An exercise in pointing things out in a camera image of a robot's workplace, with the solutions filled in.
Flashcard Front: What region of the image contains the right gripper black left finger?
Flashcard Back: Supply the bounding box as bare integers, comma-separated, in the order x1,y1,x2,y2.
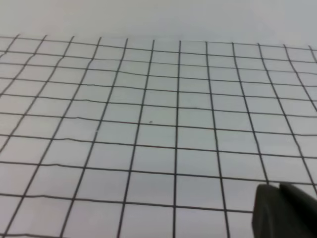
252,184,295,238

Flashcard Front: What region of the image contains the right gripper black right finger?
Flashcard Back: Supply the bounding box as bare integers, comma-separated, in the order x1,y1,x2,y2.
279,183,317,238

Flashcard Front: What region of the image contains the white black grid tablecloth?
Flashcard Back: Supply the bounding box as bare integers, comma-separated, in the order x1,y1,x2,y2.
0,35,317,238

